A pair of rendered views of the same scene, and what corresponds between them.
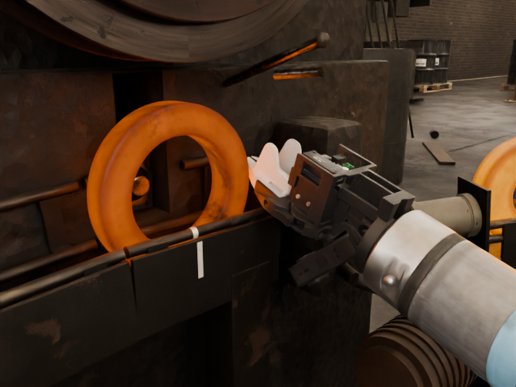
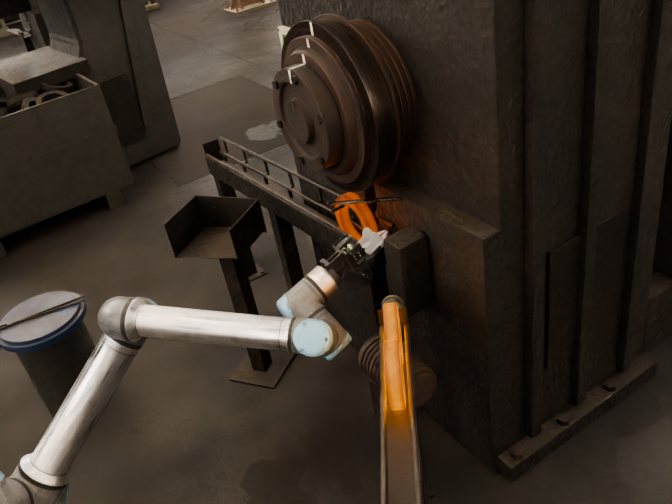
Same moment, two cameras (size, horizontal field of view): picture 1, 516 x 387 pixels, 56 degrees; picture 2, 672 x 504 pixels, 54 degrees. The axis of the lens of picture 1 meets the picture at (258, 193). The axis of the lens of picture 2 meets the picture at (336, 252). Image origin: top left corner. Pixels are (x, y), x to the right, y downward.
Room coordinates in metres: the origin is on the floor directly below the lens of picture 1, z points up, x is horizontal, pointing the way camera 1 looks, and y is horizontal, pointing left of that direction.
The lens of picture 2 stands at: (0.87, -1.56, 1.75)
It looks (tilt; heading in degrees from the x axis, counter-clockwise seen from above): 33 degrees down; 105
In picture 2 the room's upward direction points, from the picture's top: 11 degrees counter-clockwise
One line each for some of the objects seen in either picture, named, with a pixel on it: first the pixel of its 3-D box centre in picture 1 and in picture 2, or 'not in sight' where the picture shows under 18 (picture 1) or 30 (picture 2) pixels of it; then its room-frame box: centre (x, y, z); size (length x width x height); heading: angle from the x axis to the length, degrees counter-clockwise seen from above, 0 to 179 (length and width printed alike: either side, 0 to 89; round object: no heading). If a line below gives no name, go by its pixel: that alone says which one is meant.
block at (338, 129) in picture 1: (314, 203); (409, 271); (0.66, -0.08, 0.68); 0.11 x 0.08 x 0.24; 42
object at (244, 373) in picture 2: not in sight; (237, 294); (-0.04, 0.26, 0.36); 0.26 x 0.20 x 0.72; 167
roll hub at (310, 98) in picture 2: not in sight; (305, 119); (0.42, 0.02, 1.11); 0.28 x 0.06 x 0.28; 132
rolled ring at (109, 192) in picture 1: (175, 189); (356, 222); (0.49, 0.09, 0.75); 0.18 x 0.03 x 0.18; 133
